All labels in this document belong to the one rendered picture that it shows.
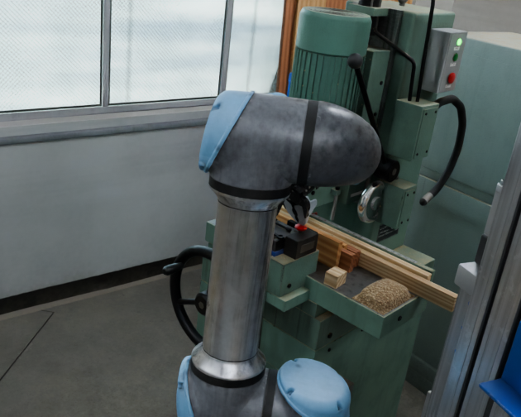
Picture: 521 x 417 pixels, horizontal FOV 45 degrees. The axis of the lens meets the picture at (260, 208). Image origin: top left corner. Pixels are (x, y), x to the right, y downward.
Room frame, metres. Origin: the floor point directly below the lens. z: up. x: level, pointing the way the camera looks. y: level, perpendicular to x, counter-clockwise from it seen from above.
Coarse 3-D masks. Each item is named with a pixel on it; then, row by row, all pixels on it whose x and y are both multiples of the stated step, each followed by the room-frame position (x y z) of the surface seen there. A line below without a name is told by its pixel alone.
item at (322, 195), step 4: (320, 188) 1.58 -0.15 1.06; (324, 188) 1.59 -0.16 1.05; (328, 188) 1.61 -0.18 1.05; (312, 192) 1.55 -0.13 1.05; (316, 192) 1.57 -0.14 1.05; (320, 192) 1.58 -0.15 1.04; (324, 192) 1.60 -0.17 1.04; (328, 192) 1.61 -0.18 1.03; (308, 196) 1.55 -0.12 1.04; (312, 196) 1.56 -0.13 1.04; (316, 196) 1.57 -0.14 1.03; (320, 196) 1.58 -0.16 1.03; (324, 196) 1.60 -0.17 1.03; (328, 196) 1.61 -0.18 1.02; (332, 196) 1.63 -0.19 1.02; (320, 200) 1.59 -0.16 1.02; (324, 200) 1.60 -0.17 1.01; (328, 200) 1.62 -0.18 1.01; (332, 200) 1.63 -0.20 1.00; (320, 204) 1.59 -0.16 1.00
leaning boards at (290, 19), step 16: (288, 0) 3.06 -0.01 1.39; (304, 0) 3.09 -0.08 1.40; (320, 0) 3.15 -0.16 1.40; (336, 0) 3.26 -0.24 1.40; (384, 0) 3.45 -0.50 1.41; (288, 16) 3.06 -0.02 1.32; (288, 32) 3.07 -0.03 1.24; (288, 48) 3.07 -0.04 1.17; (288, 64) 3.07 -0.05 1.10; (288, 80) 3.08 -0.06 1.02
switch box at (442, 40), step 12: (432, 36) 1.73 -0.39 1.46; (444, 36) 1.70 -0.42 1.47; (456, 36) 1.72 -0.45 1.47; (432, 48) 1.72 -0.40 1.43; (444, 48) 1.70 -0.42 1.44; (432, 60) 1.72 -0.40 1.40; (444, 60) 1.70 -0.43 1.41; (456, 60) 1.74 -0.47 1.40; (432, 72) 1.71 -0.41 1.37; (444, 72) 1.70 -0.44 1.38; (456, 72) 1.76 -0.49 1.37; (432, 84) 1.71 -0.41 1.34; (444, 84) 1.71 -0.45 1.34
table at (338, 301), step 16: (208, 224) 1.61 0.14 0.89; (208, 240) 1.61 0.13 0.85; (320, 272) 1.40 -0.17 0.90; (352, 272) 1.42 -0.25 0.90; (368, 272) 1.43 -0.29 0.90; (304, 288) 1.37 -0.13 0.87; (320, 288) 1.34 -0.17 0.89; (352, 288) 1.34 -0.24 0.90; (272, 304) 1.31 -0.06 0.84; (288, 304) 1.30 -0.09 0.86; (320, 304) 1.34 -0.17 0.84; (336, 304) 1.31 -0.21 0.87; (352, 304) 1.28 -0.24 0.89; (400, 304) 1.29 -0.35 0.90; (416, 304) 1.34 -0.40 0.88; (352, 320) 1.28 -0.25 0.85; (368, 320) 1.25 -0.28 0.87; (384, 320) 1.23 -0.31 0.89; (400, 320) 1.29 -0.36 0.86; (384, 336) 1.24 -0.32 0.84
